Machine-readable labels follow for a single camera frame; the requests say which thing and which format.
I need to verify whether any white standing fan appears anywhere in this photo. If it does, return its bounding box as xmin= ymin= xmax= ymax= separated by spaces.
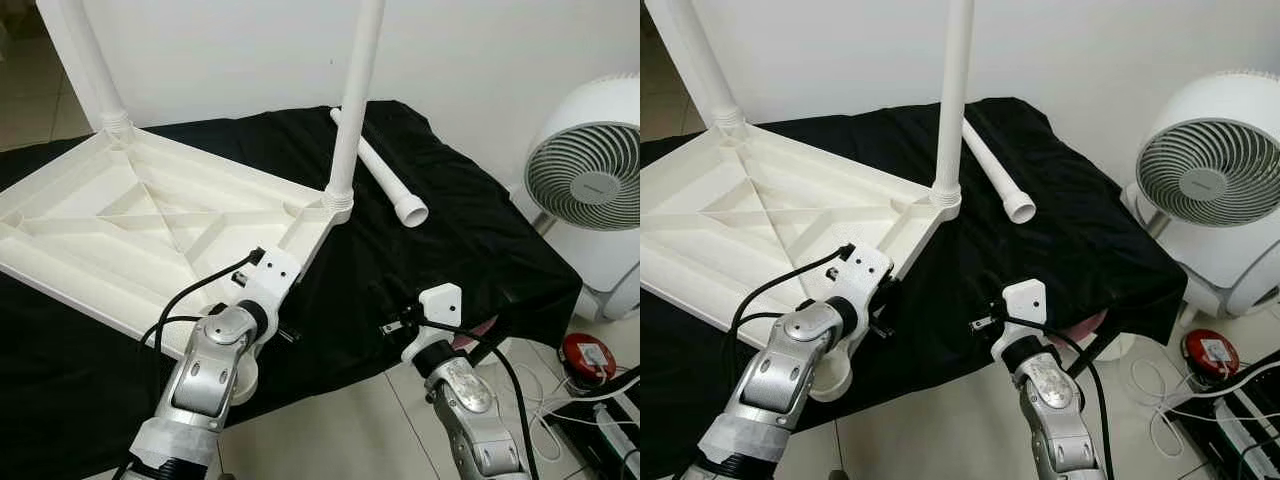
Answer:
xmin=510 ymin=72 xmax=640 ymax=323
xmin=1120 ymin=68 xmax=1280 ymax=319

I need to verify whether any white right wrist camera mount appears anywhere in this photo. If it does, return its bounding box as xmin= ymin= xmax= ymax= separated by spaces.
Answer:
xmin=990 ymin=278 xmax=1048 ymax=359
xmin=403 ymin=283 xmax=463 ymax=363

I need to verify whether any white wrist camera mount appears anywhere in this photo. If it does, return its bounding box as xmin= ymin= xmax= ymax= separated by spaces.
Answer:
xmin=828 ymin=245 xmax=894 ymax=311
xmin=990 ymin=278 xmax=1048 ymax=359
xmin=237 ymin=247 xmax=303 ymax=313
xmin=403 ymin=283 xmax=463 ymax=363

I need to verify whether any pink white round stool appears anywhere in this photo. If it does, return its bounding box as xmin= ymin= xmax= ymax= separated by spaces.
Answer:
xmin=1060 ymin=310 xmax=1136 ymax=366
xmin=455 ymin=318 xmax=499 ymax=353

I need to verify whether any white floor cable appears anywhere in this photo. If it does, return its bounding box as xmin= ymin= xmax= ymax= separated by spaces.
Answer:
xmin=505 ymin=360 xmax=640 ymax=431
xmin=1130 ymin=355 xmax=1280 ymax=461

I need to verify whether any white plastic table leg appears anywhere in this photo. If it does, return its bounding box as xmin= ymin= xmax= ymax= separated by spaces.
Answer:
xmin=963 ymin=118 xmax=1038 ymax=225
xmin=330 ymin=108 xmax=430 ymax=229
xmin=668 ymin=0 xmax=746 ymax=132
xmin=325 ymin=0 xmax=387 ymax=222
xmin=930 ymin=0 xmax=977 ymax=217
xmin=55 ymin=0 xmax=134 ymax=137

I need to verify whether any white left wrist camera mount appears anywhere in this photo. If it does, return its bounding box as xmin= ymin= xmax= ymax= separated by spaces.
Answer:
xmin=828 ymin=245 xmax=894 ymax=311
xmin=237 ymin=247 xmax=303 ymax=313

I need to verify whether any black table cloth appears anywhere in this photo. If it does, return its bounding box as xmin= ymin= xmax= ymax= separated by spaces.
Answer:
xmin=0 ymin=100 xmax=584 ymax=479
xmin=640 ymin=95 xmax=1189 ymax=471

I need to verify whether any white plastic children table top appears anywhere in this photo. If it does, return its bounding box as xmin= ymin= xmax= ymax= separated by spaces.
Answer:
xmin=0 ymin=122 xmax=356 ymax=406
xmin=640 ymin=120 xmax=963 ymax=403

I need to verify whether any black metal stand pole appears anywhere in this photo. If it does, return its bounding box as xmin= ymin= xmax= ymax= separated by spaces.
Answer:
xmin=468 ymin=333 xmax=513 ymax=368
xmin=1065 ymin=330 xmax=1122 ymax=379

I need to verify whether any red floor object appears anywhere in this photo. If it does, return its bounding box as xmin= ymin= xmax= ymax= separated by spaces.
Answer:
xmin=558 ymin=333 xmax=619 ymax=386
xmin=1180 ymin=328 xmax=1241 ymax=381

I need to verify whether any black metal floor rack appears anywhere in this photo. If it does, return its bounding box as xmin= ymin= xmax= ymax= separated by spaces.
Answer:
xmin=545 ymin=385 xmax=640 ymax=480
xmin=1165 ymin=375 xmax=1280 ymax=480

